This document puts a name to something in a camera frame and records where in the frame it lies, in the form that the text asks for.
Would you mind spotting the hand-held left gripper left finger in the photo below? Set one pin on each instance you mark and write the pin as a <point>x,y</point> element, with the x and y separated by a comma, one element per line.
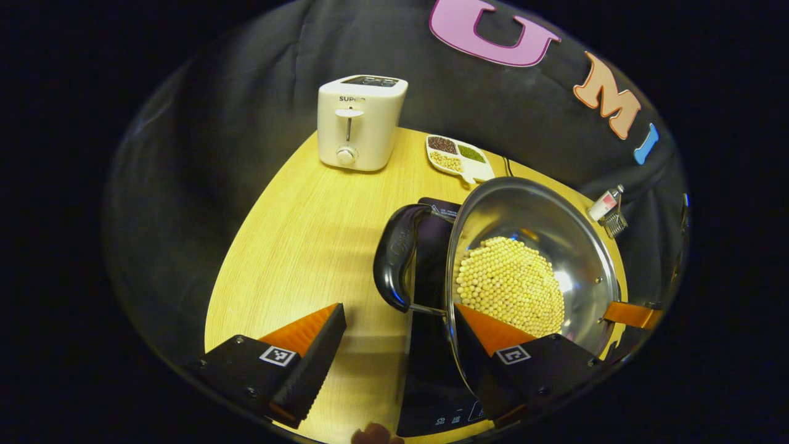
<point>317,370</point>

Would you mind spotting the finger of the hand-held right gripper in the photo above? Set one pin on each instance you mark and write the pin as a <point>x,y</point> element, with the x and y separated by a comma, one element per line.
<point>629,314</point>

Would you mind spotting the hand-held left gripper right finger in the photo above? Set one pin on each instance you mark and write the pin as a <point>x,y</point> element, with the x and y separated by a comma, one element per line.
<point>542,370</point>

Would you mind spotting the black induction cooktop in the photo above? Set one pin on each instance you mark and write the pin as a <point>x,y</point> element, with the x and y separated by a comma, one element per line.
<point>431,370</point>

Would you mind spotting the pile of yellow soybeans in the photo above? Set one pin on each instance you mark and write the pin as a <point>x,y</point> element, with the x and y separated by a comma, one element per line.
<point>511,283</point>

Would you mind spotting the clear bottle with pink label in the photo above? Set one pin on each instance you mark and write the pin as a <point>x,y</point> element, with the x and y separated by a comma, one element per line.
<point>604,205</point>

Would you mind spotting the white divided dish of beans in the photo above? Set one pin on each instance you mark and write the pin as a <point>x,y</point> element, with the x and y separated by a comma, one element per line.
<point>478,169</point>

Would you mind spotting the white toaster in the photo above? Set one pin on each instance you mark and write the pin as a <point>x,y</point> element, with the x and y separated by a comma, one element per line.
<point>363,135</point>

